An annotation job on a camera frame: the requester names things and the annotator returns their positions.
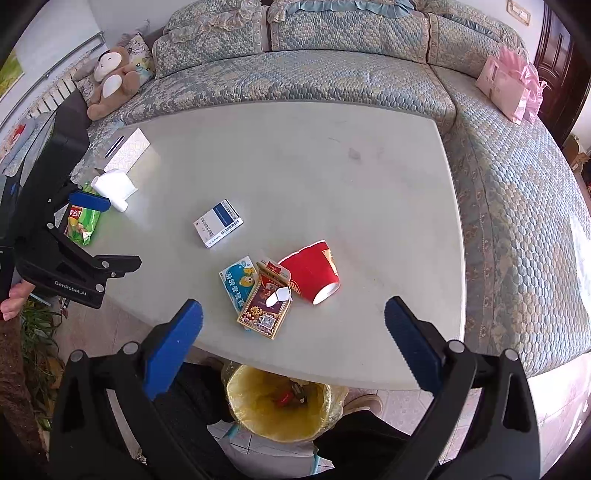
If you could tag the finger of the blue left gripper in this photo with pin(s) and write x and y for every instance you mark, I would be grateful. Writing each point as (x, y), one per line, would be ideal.
(89, 201)

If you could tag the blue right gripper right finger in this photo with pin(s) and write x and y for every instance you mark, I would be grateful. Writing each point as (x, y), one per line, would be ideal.
(420, 343)

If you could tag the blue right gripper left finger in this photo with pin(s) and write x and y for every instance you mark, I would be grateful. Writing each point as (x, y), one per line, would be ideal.
(167, 345)

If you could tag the red gold cigarette pack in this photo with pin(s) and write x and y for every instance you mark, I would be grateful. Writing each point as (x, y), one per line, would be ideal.
(269, 301)

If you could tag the blue bear medicine box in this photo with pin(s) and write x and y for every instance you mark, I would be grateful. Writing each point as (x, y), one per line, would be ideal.
(238, 280)

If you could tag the white blue medicine box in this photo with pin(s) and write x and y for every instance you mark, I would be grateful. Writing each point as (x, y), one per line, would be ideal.
(217, 223)

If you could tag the red paper cup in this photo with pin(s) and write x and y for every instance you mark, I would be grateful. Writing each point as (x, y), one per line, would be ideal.
(313, 274)

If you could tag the brown sleeved forearm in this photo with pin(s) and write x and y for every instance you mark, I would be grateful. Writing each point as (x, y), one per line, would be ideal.
(15, 398)

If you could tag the yellow lined trash bin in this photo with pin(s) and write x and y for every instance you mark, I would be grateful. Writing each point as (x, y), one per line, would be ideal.
(280, 408)

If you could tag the person left hand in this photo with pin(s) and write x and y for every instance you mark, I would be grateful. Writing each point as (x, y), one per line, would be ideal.
(17, 297)

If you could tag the green chips bag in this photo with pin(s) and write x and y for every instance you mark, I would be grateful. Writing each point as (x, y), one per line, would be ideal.
(82, 222)

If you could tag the white tissue roll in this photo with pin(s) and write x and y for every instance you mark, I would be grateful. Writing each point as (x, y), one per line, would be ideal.
(116, 186)

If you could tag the glittery tissue box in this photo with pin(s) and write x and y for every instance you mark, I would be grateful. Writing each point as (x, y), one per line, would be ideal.
(125, 151)

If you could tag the green potted plant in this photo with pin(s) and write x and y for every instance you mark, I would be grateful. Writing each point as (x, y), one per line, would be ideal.
(43, 367)

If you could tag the brown plush monkey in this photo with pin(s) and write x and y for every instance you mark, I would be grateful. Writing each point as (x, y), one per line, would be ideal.
(117, 82)

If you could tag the floral quilted sofa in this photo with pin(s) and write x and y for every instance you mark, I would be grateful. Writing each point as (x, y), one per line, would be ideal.
(525, 221)

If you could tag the pink gift bag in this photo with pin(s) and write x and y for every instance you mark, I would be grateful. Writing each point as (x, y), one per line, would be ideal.
(513, 85)

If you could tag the dark wooden door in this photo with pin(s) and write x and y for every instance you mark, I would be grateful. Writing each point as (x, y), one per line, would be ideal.
(561, 65)

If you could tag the landscape wall painting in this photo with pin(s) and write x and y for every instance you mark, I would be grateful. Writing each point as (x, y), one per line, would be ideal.
(10, 73)

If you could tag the wall socket plate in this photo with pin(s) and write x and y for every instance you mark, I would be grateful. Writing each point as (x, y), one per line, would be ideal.
(518, 12)

